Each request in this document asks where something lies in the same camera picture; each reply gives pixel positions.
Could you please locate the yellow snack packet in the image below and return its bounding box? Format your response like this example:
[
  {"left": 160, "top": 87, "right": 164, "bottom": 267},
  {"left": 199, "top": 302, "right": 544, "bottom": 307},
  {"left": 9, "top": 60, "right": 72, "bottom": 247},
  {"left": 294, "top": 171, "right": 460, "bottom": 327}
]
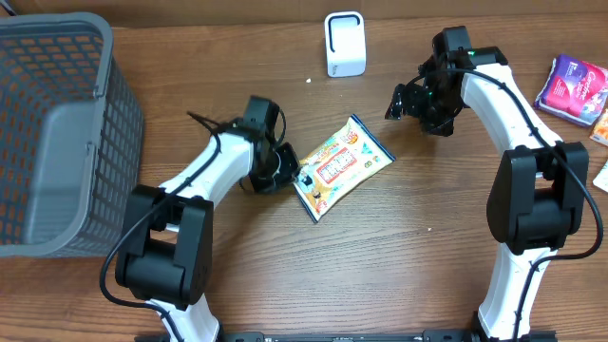
[{"left": 294, "top": 114, "right": 395, "bottom": 222}]

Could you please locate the red purple pantyliner pack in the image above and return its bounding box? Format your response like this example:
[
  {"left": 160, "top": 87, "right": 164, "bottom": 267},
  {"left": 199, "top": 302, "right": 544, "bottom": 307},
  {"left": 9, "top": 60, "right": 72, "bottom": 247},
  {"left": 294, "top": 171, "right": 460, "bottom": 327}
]
[{"left": 534, "top": 54, "right": 607, "bottom": 127}]

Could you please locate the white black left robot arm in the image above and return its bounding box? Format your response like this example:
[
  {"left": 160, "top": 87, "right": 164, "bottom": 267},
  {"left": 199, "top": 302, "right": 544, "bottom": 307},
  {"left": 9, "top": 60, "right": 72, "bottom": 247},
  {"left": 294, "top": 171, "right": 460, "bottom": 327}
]
[{"left": 100, "top": 96, "right": 300, "bottom": 341}]

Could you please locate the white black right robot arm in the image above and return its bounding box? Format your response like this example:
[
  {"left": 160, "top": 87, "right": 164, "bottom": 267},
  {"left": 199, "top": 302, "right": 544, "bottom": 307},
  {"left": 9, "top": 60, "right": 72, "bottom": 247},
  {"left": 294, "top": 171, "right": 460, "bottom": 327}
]
[{"left": 385, "top": 26, "right": 590, "bottom": 341}]

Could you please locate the white barcode scanner stand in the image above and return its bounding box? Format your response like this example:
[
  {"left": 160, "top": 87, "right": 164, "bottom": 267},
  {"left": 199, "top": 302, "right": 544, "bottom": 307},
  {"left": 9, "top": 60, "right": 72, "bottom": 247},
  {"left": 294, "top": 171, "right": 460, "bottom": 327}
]
[{"left": 324, "top": 11, "right": 367, "bottom": 78}]

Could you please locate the orange packet at edge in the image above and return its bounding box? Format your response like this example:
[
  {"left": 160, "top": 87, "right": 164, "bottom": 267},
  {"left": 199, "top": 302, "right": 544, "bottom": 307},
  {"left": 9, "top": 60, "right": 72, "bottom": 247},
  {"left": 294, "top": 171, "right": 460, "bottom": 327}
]
[{"left": 590, "top": 109, "right": 608, "bottom": 146}]

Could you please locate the white packet at edge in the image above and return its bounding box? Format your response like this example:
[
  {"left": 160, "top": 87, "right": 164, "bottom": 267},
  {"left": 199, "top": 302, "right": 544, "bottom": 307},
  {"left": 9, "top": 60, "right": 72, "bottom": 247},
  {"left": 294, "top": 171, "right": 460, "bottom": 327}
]
[{"left": 593, "top": 161, "right": 608, "bottom": 192}]

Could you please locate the grey plastic shopping basket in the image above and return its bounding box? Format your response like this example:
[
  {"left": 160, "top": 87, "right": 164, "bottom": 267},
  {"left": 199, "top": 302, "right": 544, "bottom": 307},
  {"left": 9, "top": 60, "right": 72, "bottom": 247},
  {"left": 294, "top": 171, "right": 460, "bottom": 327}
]
[{"left": 1, "top": 12, "right": 144, "bottom": 257}]

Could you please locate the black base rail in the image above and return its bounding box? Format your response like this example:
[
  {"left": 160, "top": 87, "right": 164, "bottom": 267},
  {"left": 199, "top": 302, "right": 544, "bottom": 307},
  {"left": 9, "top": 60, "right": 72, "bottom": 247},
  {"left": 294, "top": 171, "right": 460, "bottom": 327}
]
[{"left": 135, "top": 329, "right": 560, "bottom": 342}]

